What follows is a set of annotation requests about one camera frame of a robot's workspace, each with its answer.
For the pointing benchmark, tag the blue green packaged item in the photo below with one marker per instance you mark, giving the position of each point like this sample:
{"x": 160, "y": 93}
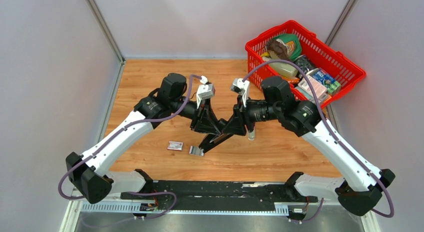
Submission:
{"x": 331, "y": 84}

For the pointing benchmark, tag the red plastic basket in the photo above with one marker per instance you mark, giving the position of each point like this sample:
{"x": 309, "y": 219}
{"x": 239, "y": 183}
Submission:
{"x": 347, "y": 73}

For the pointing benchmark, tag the black stapler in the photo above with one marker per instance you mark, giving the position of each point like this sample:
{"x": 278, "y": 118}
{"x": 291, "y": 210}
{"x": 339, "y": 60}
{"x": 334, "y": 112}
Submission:
{"x": 211, "y": 141}

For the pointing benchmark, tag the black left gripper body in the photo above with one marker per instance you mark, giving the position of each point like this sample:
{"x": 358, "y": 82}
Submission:
{"x": 198, "y": 120}

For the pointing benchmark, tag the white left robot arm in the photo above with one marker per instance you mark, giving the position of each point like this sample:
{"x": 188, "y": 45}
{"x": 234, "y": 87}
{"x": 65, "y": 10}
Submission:
{"x": 177, "y": 95}

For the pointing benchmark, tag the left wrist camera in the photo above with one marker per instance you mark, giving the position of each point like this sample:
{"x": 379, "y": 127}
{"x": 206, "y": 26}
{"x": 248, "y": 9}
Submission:
{"x": 205, "y": 90}

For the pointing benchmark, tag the green brown snack bag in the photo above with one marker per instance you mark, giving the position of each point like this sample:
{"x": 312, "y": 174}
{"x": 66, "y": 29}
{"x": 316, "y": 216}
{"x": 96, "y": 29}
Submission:
{"x": 286, "y": 46}

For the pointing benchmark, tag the pale plastic bottle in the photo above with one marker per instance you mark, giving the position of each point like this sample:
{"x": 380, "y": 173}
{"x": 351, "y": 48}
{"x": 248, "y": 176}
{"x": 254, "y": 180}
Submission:
{"x": 284, "y": 69}

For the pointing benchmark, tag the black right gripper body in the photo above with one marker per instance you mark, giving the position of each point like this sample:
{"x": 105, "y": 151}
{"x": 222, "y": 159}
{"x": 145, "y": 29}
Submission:
{"x": 247, "y": 114}

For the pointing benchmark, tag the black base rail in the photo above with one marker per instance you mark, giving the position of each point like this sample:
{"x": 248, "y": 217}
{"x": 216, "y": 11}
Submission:
{"x": 224, "y": 195}

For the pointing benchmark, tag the grey white stapler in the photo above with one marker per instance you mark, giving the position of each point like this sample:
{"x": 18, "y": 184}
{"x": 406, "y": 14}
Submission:
{"x": 251, "y": 135}

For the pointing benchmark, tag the dark foil packet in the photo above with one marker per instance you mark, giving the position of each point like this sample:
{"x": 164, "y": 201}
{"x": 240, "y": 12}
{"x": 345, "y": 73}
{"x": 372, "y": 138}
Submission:
{"x": 305, "y": 63}

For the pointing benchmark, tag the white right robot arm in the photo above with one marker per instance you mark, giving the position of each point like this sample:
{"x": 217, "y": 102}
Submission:
{"x": 361, "y": 184}

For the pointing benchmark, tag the white red staple box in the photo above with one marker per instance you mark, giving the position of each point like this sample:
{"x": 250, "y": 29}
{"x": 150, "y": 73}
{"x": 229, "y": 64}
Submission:
{"x": 175, "y": 146}

